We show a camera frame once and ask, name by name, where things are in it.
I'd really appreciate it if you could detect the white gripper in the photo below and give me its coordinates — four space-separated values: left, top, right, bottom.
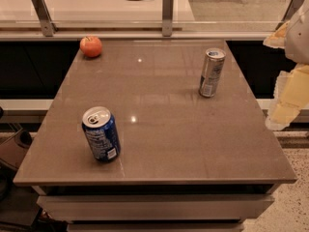
263 0 309 131

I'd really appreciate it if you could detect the blue pepsi can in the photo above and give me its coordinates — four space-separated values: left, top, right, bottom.
82 106 121 162

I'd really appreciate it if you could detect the silver slim energy drink can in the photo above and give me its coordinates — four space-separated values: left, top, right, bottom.
199 48 226 98

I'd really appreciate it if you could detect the red apple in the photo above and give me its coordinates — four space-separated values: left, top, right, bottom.
80 36 102 58

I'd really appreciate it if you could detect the grey drawer cabinet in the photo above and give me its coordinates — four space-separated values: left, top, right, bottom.
38 194 274 232

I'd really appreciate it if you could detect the dark object at left floor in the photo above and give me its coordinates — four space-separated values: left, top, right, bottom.
0 106 33 172

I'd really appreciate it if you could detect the right metal glass bracket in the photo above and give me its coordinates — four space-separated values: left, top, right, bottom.
276 0 305 29

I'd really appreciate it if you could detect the metal glass bracket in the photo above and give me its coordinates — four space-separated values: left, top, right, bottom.
162 0 174 37
276 0 305 29
31 0 57 37

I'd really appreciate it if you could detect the middle metal glass bracket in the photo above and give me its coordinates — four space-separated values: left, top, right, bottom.
162 0 174 37

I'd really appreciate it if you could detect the left metal glass bracket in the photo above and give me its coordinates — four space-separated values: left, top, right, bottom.
31 0 57 37

